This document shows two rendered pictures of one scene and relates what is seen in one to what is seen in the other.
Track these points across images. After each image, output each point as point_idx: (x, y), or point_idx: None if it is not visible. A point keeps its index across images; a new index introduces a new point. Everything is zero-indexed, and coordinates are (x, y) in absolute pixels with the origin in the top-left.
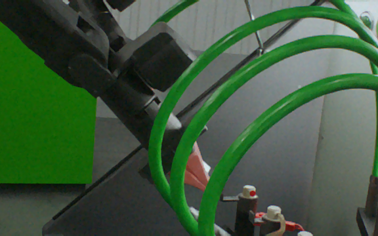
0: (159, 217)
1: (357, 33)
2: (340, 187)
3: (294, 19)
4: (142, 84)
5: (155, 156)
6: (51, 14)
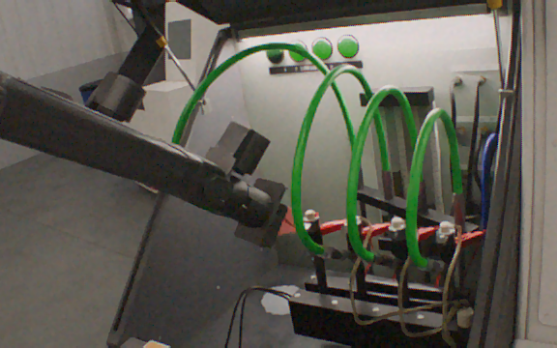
0: (187, 276)
1: (354, 75)
2: None
3: (210, 65)
4: (235, 177)
5: (303, 223)
6: (186, 157)
